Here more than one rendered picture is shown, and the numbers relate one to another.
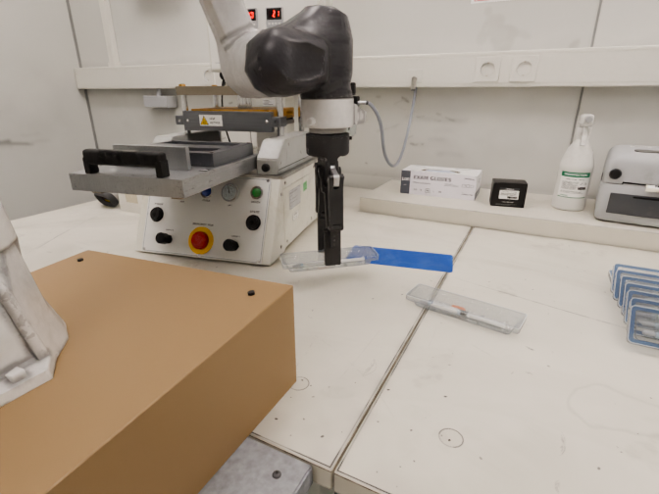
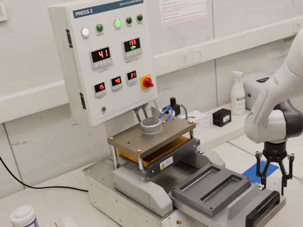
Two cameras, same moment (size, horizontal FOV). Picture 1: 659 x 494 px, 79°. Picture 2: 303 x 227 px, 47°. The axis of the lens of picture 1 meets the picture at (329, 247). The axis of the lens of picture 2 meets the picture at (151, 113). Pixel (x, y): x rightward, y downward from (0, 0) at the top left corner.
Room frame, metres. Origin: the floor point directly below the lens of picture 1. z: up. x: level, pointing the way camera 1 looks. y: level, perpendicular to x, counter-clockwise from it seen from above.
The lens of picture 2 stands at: (0.44, 1.12, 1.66)
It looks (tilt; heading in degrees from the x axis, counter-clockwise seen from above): 24 degrees down; 305
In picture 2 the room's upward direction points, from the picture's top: 8 degrees counter-clockwise
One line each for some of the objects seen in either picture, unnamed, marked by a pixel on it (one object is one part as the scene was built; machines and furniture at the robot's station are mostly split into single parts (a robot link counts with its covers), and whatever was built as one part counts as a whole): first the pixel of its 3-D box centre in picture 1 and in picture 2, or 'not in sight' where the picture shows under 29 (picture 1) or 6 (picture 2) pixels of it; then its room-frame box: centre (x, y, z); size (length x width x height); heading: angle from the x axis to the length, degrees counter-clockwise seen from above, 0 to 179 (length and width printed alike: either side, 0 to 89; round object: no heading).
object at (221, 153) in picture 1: (190, 151); (211, 186); (0.84, 0.28, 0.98); 0.20 x 0.17 x 0.03; 75
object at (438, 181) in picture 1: (440, 181); (185, 125); (1.27, -0.35, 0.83); 0.23 x 0.12 x 0.07; 64
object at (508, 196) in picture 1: (507, 192); (222, 117); (1.12, -0.51, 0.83); 0.09 x 0.06 x 0.07; 73
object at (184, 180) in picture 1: (177, 161); (223, 195); (0.79, 0.30, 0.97); 0.30 x 0.22 x 0.08; 165
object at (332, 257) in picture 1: (331, 246); (282, 186); (0.68, -0.01, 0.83); 0.03 x 0.01 x 0.07; 103
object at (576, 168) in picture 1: (577, 163); (238, 93); (1.09, -0.66, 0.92); 0.09 x 0.08 x 0.25; 156
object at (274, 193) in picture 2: (125, 163); (263, 209); (0.66, 0.33, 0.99); 0.15 x 0.02 x 0.04; 75
